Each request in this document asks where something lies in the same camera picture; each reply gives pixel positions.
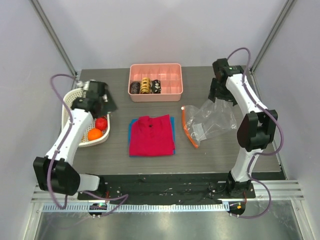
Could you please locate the red fake fruit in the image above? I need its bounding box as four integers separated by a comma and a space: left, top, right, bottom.
95, 117, 108, 132

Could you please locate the clear zip top bag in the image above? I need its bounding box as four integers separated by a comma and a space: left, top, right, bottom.
181, 99, 237, 149

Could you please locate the orange fake fruit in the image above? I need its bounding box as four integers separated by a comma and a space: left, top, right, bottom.
87, 128, 104, 141

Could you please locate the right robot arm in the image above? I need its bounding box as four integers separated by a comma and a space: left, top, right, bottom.
208, 58, 278, 198

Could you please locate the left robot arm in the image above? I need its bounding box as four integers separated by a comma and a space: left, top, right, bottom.
33, 80, 117, 200

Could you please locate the white perforated plastic basket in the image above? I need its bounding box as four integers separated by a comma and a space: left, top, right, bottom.
61, 88, 111, 148

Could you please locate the dark brown rolled item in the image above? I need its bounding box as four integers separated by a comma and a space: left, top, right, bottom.
129, 81, 141, 95

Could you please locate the yellow patterned rolled item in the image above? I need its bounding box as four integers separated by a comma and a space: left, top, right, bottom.
139, 77, 151, 94

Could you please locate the pink divided plastic tray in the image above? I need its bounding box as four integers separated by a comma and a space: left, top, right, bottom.
127, 63, 184, 103

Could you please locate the red folded shirt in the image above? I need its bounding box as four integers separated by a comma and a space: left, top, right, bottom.
128, 114, 175, 157

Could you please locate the black floral rolled item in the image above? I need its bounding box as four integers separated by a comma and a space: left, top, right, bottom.
150, 79, 162, 94

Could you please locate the blue folded cloth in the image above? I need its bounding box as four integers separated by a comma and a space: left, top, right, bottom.
128, 116, 177, 158

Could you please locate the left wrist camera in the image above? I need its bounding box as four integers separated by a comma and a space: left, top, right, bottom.
76, 80, 91, 92

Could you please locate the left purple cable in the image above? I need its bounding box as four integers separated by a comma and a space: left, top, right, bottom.
46, 74, 130, 217

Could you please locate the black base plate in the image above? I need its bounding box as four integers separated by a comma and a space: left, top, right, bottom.
94, 173, 256, 205

